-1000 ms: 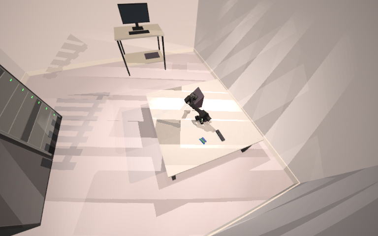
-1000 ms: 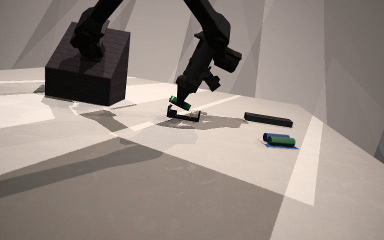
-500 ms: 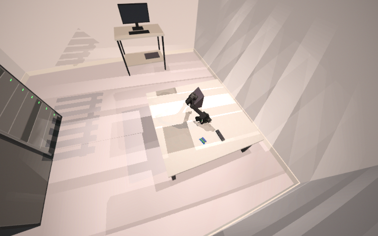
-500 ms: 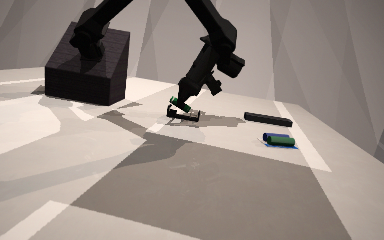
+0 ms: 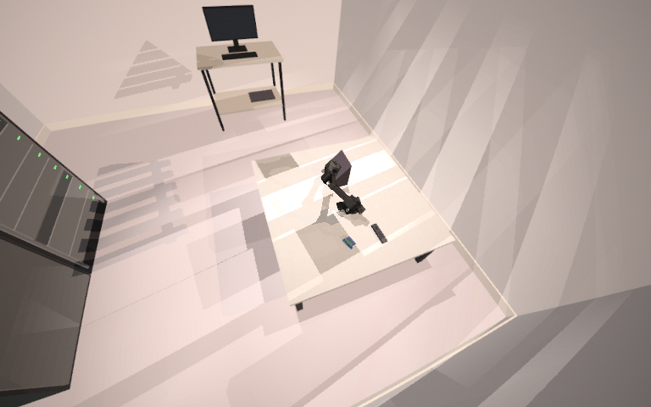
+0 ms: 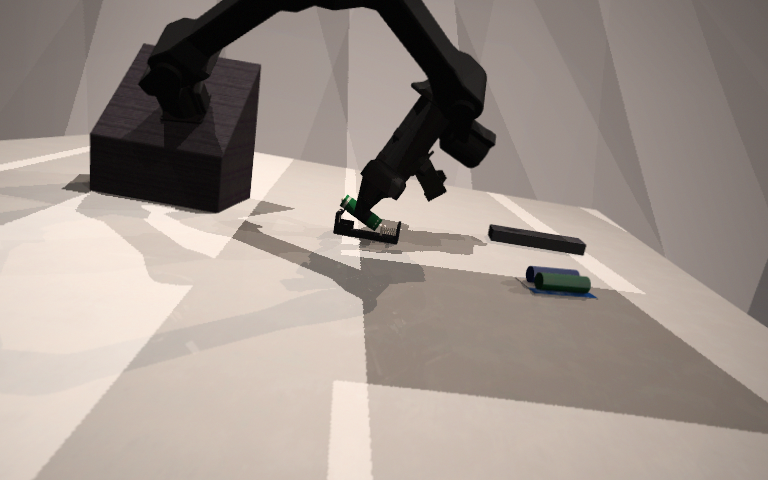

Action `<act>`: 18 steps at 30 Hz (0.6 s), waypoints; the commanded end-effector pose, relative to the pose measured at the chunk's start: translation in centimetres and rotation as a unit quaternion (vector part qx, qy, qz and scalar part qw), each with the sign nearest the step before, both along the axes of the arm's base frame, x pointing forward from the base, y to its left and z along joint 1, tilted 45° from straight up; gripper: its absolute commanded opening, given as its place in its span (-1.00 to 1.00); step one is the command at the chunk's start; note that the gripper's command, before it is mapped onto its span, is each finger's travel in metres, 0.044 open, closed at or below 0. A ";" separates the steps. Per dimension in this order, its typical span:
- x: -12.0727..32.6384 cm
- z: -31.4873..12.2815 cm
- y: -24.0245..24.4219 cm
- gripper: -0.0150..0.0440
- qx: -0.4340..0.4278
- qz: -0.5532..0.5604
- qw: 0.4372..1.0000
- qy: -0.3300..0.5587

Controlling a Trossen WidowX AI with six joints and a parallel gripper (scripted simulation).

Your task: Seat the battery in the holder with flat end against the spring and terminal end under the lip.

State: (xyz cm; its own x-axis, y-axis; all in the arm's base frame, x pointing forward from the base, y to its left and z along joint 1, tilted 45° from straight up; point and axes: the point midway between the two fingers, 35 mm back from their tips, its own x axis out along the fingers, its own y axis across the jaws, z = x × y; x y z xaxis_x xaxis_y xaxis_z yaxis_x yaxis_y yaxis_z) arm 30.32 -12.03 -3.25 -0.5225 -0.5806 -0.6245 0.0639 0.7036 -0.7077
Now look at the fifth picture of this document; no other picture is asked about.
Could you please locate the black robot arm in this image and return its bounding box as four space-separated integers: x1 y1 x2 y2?
321 159 366 215

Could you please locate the black rectangular bar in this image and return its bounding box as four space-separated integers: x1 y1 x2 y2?
371 223 388 244

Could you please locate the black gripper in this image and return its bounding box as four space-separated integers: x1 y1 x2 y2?
337 197 361 210

